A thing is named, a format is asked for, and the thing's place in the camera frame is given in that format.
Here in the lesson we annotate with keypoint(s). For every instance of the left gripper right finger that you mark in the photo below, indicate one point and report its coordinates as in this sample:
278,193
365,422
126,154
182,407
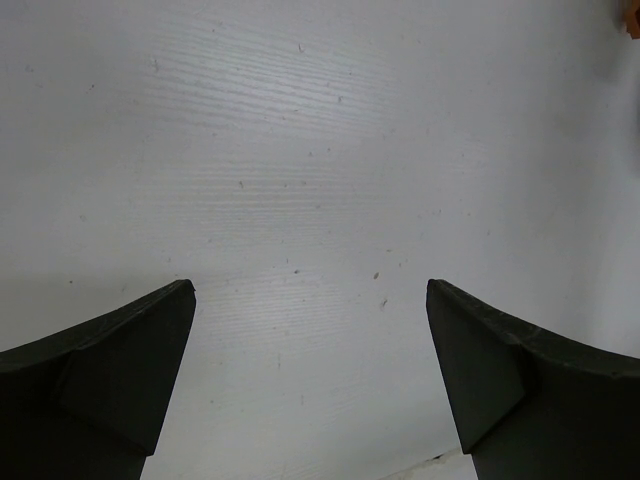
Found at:
528,403

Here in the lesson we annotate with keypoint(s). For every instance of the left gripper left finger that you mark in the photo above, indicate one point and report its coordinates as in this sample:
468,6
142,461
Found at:
89,402

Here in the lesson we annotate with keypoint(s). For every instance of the orange 2x4 lego plate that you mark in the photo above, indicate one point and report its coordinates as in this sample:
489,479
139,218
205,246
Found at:
631,19

